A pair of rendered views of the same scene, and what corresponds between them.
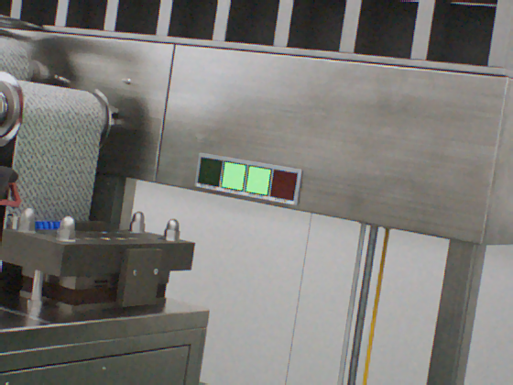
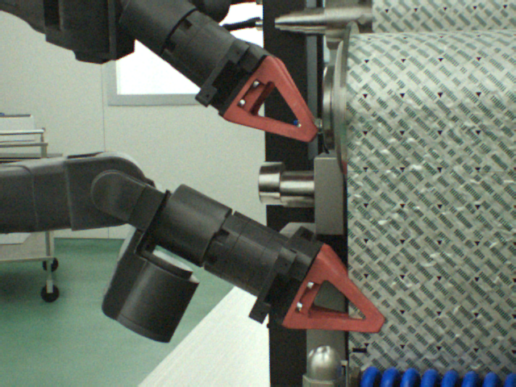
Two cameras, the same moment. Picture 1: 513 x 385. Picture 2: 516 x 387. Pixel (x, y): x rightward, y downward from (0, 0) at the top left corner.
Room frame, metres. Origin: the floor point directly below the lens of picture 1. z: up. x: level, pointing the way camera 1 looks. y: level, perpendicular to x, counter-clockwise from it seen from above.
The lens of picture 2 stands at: (1.67, -0.21, 1.29)
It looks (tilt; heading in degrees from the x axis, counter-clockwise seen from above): 8 degrees down; 69
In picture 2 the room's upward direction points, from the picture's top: 1 degrees counter-clockwise
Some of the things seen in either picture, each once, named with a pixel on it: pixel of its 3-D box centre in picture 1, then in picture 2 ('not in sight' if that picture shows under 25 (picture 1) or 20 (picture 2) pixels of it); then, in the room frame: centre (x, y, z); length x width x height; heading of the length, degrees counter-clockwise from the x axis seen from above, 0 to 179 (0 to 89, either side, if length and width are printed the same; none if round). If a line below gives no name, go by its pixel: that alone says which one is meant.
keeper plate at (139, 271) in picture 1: (140, 277); not in sight; (2.04, 0.21, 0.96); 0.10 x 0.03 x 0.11; 147
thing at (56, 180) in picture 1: (53, 187); (495, 285); (2.11, 0.41, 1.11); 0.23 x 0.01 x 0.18; 147
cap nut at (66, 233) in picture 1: (67, 228); not in sight; (1.92, 0.34, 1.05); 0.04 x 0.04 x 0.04
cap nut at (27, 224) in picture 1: (27, 219); (324, 373); (1.96, 0.43, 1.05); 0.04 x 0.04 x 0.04
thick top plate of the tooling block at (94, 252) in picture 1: (103, 250); not in sight; (2.08, 0.29, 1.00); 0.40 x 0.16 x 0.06; 147
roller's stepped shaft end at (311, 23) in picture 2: not in sight; (301, 22); (2.10, 0.79, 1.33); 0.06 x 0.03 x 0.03; 147
